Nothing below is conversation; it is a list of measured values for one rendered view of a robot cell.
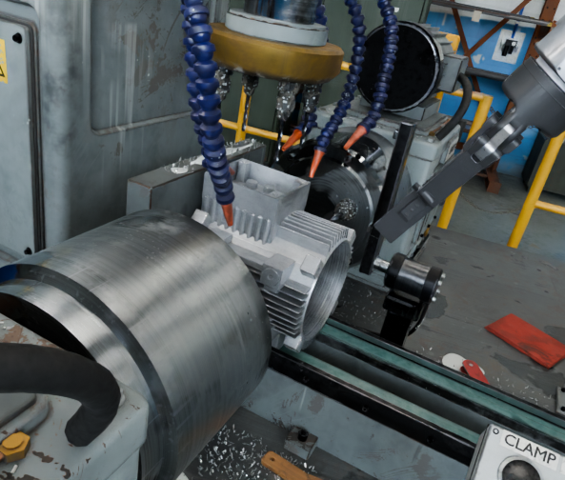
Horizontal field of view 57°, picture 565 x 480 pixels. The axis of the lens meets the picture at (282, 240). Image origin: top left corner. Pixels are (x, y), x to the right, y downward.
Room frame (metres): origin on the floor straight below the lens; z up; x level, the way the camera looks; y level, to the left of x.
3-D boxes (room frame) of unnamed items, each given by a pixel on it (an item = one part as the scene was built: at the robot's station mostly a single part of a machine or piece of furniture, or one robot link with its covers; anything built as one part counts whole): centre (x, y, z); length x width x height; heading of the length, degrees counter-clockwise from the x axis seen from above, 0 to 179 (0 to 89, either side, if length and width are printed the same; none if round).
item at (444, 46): (1.27, -0.25, 1.16); 0.33 x 0.26 x 0.42; 158
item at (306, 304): (0.69, 0.01, 1.02); 0.20 x 0.19 x 0.19; 67
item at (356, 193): (1.00, -0.11, 1.04); 0.41 x 0.25 x 0.25; 158
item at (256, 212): (0.70, 0.05, 1.11); 0.12 x 0.11 x 0.07; 67
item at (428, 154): (1.24, -0.20, 0.99); 0.35 x 0.31 x 0.37; 158
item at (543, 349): (0.97, -0.57, 0.80); 0.15 x 0.12 x 0.01; 44
